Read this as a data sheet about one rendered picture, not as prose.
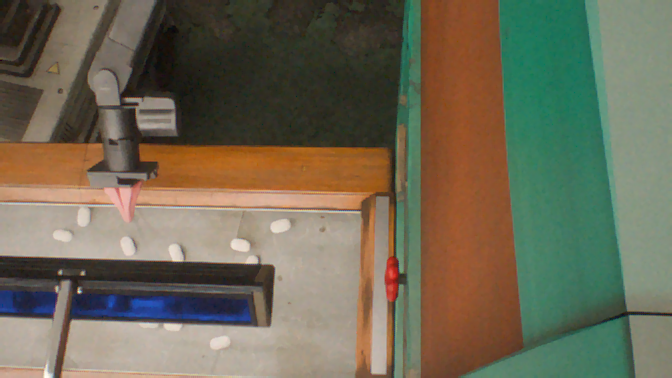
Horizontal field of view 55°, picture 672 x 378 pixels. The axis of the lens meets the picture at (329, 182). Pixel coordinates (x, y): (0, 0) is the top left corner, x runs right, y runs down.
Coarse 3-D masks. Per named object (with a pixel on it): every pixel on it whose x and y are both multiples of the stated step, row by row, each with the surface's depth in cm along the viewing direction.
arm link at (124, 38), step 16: (128, 0) 95; (144, 0) 95; (160, 0) 95; (128, 16) 95; (144, 16) 96; (112, 32) 96; (128, 32) 96; (144, 32) 97; (112, 48) 97; (128, 48) 97; (144, 48) 101; (96, 64) 97; (112, 64) 97; (128, 64) 98; (128, 80) 100
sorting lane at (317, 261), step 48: (0, 240) 120; (48, 240) 119; (96, 240) 119; (144, 240) 118; (192, 240) 118; (288, 240) 116; (336, 240) 116; (288, 288) 113; (336, 288) 113; (0, 336) 114; (48, 336) 113; (96, 336) 113; (144, 336) 112; (192, 336) 112; (240, 336) 111; (288, 336) 111; (336, 336) 110
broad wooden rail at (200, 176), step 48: (0, 144) 124; (48, 144) 123; (96, 144) 123; (144, 144) 122; (0, 192) 122; (48, 192) 121; (96, 192) 120; (144, 192) 119; (192, 192) 118; (240, 192) 118; (288, 192) 117; (336, 192) 116
